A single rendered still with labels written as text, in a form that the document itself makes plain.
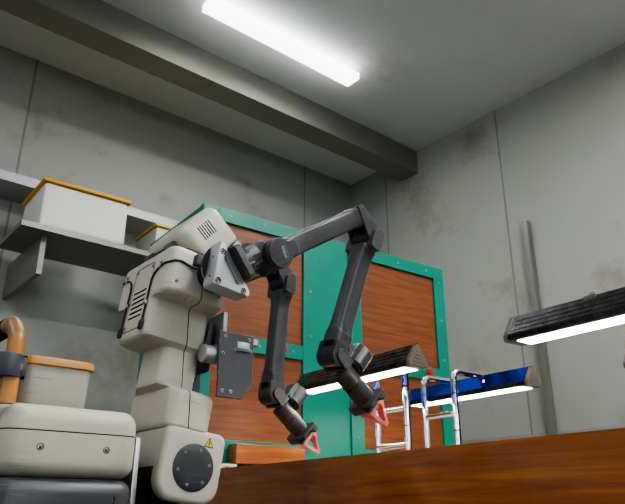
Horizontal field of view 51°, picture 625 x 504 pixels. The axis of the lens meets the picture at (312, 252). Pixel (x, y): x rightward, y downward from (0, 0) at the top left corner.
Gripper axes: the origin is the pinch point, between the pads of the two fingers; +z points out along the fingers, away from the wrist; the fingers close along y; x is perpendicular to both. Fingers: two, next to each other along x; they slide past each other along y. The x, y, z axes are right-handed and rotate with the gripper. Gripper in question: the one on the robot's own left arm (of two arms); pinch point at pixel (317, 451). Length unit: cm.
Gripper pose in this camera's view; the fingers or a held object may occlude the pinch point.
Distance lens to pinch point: 222.9
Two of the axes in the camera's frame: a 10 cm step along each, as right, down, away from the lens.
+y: -5.8, 2.9, 7.6
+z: 6.1, 7.7, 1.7
